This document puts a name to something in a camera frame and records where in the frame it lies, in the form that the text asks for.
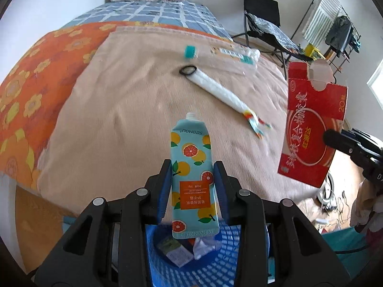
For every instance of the black clothes rack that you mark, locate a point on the black clothes rack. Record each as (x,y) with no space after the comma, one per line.
(337,63)

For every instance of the blue checkered mattress cover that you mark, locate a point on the blue checkered mattress cover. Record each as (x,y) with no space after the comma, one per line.
(183,14)

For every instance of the yellow box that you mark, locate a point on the yellow box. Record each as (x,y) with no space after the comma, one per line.
(313,52)

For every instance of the orange cap fruit tube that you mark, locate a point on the orange cap fruit tube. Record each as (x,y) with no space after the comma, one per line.
(193,201)

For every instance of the colourful white wrapper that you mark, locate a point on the colourful white wrapper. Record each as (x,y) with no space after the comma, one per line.
(201,79)

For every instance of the green white snack packet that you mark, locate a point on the green white snack packet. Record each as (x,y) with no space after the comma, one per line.
(175,251)

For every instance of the dark hanging jacket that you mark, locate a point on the dark hanging jacket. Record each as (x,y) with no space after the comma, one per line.
(338,36)

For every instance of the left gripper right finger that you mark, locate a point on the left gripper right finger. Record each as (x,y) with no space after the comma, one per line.
(278,244)

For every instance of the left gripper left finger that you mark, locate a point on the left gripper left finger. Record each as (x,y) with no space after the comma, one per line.
(106,245)

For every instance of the checkered chair cushion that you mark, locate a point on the checkered chair cushion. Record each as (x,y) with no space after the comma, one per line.
(264,27)

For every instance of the orange floral bedsheet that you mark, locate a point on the orange floral bedsheet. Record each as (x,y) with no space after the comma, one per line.
(37,87)

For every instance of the black folding chair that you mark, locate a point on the black folding chair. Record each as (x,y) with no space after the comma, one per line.
(268,10)

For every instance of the blue plastic basket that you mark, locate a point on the blue plastic basket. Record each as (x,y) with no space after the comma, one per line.
(218,268)

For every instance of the beige blanket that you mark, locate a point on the beige blanket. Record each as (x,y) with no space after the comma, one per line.
(113,132)

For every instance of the white tissue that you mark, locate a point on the white tissue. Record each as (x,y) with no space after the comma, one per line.
(204,245)

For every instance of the red cardboard box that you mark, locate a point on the red cardboard box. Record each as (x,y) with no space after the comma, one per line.
(315,104)

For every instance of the right gloved hand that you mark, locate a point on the right gloved hand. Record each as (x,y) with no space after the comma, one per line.
(366,210)

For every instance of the striped white green towel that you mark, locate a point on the striped white green towel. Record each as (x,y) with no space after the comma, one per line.
(320,20)

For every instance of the clear bottle teal cap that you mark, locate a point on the clear bottle teal cap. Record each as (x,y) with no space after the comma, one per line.
(221,55)

